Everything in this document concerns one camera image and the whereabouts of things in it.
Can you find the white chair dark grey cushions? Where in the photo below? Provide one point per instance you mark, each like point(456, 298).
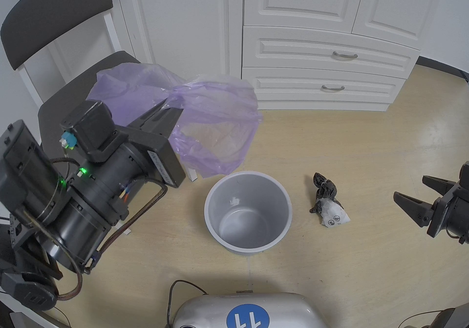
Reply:
point(55, 4)

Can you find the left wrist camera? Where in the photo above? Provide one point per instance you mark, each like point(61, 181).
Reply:
point(91, 125)

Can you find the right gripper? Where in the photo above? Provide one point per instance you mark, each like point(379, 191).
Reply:
point(450, 216)

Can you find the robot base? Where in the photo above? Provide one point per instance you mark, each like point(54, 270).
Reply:
point(220, 310)

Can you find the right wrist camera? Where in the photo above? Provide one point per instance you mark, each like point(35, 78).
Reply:
point(466, 171)

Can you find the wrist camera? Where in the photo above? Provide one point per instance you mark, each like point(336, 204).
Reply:
point(466, 171)
point(91, 125)

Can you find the white printed wrapper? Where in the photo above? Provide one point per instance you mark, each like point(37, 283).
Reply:
point(335, 216)

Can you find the purple plastic bag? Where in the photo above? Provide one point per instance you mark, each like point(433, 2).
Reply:
point(220, 125)

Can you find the white trash bin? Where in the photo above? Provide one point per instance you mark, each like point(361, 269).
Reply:
point(241, 209)

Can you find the black plastic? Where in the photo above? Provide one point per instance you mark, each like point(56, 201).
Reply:
point(324, 189)

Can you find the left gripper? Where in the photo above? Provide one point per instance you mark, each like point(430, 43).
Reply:
point(110, 176)

